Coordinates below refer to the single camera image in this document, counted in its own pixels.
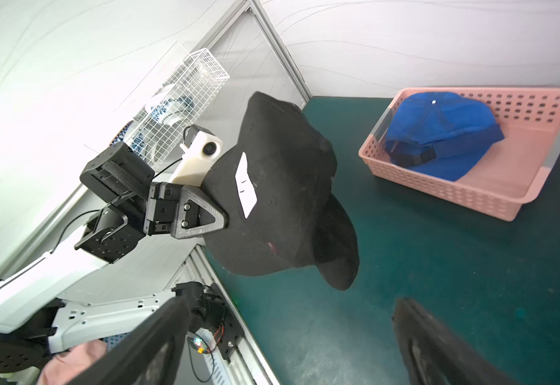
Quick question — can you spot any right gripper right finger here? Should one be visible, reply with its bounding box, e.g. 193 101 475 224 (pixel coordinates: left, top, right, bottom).
392 298 517 385

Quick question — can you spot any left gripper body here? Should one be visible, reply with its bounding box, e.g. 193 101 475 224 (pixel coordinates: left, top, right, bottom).
143 182 184 236

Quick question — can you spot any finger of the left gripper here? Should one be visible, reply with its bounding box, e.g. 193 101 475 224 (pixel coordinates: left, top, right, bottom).
170 186 227 239

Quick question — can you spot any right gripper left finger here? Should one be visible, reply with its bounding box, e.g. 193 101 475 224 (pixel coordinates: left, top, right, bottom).
70 298 191 385

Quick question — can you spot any black baseball cap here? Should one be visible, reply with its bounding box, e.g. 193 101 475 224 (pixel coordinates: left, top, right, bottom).
201 92 360 291

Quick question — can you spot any blue baseball cap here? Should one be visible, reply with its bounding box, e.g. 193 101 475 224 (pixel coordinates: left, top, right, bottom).
384 92 504 181

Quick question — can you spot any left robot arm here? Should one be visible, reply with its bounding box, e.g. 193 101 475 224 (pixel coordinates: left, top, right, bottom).
0 139 227 373

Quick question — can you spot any blue patterned bowl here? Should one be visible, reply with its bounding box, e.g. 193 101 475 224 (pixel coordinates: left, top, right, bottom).
145 84 196 145

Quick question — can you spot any pink plastic basket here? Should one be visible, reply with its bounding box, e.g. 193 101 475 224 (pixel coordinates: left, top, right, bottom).
358 87 560 221

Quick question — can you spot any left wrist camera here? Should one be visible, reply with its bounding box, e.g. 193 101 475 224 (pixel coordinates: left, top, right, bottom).
169 124 223 187

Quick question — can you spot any white wire basket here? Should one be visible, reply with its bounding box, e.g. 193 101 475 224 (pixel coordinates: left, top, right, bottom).
111 48 230 171

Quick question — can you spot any left base cable bundle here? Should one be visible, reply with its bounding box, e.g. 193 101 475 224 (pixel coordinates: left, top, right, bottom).
185 321 225 383

